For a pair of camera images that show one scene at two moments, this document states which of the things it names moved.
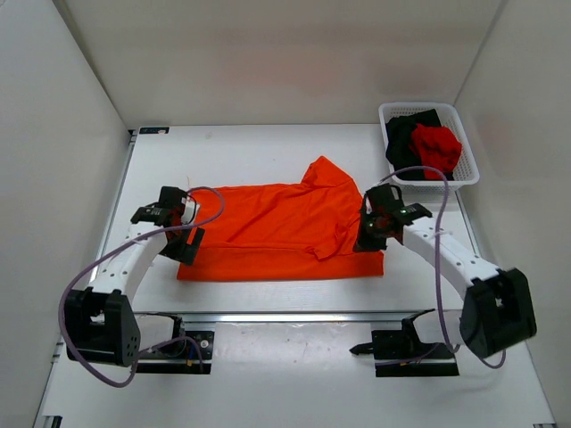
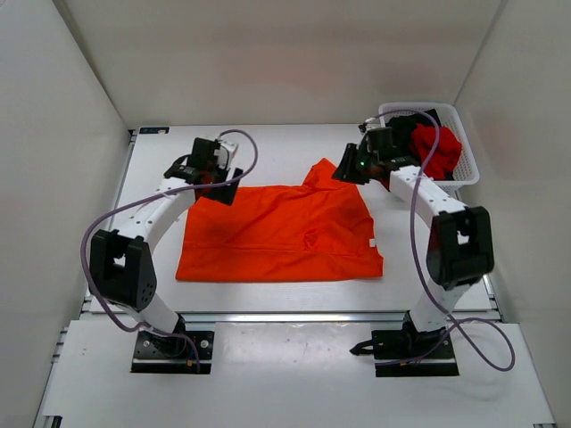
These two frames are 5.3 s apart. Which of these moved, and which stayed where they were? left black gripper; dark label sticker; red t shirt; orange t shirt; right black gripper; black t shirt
Moved: right black gripper; left black gripper
Stayed: dark label sticker; orange t shirt; black t shirt; red t shirt
